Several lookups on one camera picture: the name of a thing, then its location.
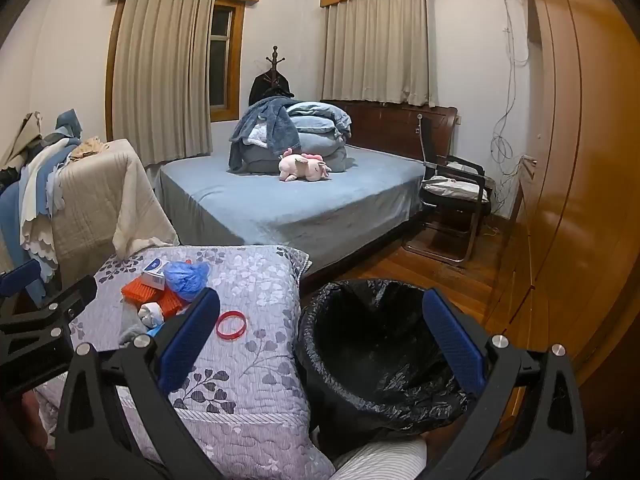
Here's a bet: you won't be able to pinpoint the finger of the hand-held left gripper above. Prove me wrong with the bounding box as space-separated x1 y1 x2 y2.
0 276 99 334
0 259 41 298

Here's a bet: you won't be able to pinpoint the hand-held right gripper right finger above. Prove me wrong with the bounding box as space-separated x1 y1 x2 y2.
423 288 587 480

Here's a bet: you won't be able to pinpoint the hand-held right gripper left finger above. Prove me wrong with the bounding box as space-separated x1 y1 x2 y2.
55 287 222 480

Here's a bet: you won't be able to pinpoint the red rubber wristband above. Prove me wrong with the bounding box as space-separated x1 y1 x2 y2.
216 311 248 339

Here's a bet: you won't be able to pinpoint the white paper ball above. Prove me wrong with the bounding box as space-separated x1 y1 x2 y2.
139 302 166 329

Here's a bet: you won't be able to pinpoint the grey sock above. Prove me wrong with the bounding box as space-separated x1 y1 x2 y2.
119 305 157 347

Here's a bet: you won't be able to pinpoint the orange bristle brush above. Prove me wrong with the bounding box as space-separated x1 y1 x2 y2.
122 260 193 318

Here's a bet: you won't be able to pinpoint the blue plastic cover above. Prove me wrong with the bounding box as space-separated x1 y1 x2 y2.
164 261 211 302

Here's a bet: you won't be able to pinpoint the small white blue box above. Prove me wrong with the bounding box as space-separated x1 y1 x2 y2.
141 258 168 291

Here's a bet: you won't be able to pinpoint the black bin with bag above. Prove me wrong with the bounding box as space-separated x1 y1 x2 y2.
295 277 488 437

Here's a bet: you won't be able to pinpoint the purple floral quilted cover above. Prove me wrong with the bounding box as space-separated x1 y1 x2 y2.
37 244 336 480

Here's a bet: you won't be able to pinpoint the pile of blue white cloths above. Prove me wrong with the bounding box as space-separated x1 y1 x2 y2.
0 109 84 307

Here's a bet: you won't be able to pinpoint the beige draped blanket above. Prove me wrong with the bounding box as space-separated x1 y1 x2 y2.
50 137 179 272

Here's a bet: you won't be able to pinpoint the black metal chair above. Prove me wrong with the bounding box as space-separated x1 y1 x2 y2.
403 152 494 265

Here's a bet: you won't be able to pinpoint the person's striped clothing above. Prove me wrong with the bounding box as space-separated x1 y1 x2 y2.
331 437 432 480

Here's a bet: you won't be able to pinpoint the tan crumpled cloth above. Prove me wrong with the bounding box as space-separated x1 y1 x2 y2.
69 137 112 162

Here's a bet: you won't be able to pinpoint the pale chair cushion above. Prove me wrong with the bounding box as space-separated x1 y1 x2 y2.
424 162 484 204

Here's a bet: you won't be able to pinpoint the bed with blue sheet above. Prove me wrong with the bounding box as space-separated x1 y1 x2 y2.
159 144 432 282

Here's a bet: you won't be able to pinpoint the grey folded bedding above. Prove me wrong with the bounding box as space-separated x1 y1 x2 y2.
242 142 356 177

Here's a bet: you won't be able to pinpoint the thin metal rod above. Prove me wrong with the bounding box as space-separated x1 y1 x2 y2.
416 114 437 172

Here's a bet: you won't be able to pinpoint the pink plush toy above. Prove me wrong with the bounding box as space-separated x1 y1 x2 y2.
278 149 332 183

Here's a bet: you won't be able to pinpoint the dark wooden headboard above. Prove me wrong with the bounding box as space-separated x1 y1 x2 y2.
320 100 459 172

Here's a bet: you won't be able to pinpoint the wooden wardrobe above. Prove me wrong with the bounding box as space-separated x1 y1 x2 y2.
480 0 640 411

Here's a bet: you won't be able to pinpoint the beige window curtain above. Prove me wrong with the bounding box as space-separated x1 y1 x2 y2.
324 0 440 109
112 0 217 167

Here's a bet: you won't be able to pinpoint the light blue folded duvet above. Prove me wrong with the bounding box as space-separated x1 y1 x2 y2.
287 101 353 142

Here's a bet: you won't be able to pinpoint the dark hanging jacket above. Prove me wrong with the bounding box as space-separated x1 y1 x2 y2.
249 71 296 109

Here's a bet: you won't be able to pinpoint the wooden framed window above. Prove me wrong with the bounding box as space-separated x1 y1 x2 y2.
209 0 246 123

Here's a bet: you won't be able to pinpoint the wooden coat rack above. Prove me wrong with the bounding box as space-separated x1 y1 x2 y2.
264 46 287 97

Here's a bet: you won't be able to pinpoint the hanging wall cables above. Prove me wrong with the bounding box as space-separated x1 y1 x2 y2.
489 0 532 213

